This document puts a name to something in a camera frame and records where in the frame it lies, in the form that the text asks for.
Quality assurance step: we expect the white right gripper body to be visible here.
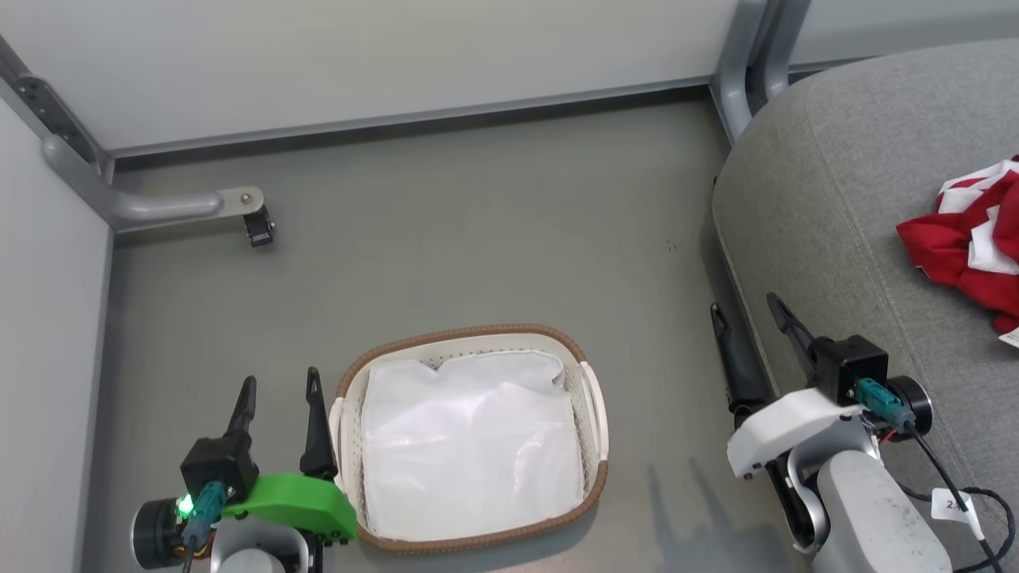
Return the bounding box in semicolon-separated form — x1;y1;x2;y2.
726;388;865;480

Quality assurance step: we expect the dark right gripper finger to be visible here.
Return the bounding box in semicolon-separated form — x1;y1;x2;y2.
711;302;773;415
767;293;817;375

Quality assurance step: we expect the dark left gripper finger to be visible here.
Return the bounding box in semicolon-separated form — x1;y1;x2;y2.
300;366;339;480
225;376;257;439

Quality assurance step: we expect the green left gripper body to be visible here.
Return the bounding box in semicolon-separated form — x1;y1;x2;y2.
221;474;357;546

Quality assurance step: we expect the red white-striped jacket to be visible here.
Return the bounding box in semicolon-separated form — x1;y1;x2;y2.
896;158;1019;349

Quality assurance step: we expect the grey fabric sofa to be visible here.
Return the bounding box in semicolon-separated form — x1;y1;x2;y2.
713;38;1019;573

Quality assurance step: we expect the black round right gripper motor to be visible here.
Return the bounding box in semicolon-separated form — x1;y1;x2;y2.
888;376;934;436

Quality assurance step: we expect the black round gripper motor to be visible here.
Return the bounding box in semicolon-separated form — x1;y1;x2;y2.
131;497;190;570
888;376;934;436

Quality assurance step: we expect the black round left gripper motor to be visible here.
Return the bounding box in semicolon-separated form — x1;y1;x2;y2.
131;497;190;570

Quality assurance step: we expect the white cloth basket liner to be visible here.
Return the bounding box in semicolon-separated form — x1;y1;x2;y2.
360;350;586;542

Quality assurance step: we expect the white laundry basket brown rim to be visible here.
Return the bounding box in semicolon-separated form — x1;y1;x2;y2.
329;323;610;554

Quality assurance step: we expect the black caster wheel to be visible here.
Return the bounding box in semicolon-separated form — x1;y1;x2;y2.
243;207;275;248

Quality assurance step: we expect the grey partition foot with plate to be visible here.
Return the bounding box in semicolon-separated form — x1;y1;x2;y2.
41;134;265;233

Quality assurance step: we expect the teal left cable connector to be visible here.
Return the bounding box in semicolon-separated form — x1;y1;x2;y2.
185;481;228;544

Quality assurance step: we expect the teal cable connector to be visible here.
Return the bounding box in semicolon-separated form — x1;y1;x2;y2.
856;378;916;435
185;481;228;544

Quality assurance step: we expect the teal right cable connector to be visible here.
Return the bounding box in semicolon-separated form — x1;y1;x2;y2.
856;378;916;435

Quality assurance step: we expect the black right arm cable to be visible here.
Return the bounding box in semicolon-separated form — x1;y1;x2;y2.
906;428;1017;573

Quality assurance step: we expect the white cable label tag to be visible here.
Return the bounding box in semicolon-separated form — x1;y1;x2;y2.
930;488;985;540

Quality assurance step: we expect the grey metal partition post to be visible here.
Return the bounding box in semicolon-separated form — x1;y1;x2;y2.
0;36;114;180

